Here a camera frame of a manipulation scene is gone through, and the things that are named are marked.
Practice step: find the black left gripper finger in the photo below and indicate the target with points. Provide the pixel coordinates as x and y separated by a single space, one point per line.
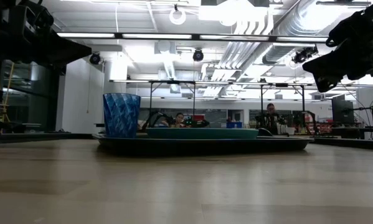
71 51

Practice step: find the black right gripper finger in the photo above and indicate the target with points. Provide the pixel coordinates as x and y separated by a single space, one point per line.
326 62
324 84

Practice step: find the blue faceted cup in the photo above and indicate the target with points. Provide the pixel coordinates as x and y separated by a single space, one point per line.
120 115

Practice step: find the teal plate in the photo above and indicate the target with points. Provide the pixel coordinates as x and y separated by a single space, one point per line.
201 133

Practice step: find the black serving tray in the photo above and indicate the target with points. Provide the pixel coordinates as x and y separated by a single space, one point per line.
201 144

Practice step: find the black ceiling spotlight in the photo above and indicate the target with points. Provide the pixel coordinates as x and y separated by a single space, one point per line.
95 58
303 55
198 55

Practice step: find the black computer monitor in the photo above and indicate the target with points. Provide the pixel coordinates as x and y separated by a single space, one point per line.
342 112

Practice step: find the person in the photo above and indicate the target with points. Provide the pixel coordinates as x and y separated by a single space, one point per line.
271 113
179 119

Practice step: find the blue storage bin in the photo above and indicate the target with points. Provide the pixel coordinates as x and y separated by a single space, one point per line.
233 125

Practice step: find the overhead light bar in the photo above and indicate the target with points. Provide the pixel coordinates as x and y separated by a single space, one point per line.
195 36

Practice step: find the black metal station frame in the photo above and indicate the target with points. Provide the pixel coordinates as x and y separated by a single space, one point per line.
151 99
303 99

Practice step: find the silver ventilation duct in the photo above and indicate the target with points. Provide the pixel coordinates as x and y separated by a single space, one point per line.
282 53

